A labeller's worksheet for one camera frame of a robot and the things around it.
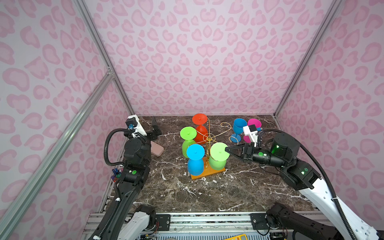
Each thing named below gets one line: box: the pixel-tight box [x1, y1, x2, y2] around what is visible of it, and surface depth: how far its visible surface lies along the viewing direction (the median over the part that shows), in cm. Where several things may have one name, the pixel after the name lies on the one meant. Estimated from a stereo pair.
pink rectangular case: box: [150, 141, 164, 157], surface depth 100 cm
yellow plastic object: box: [223, 233, 248, 240], surface depth 70 cm
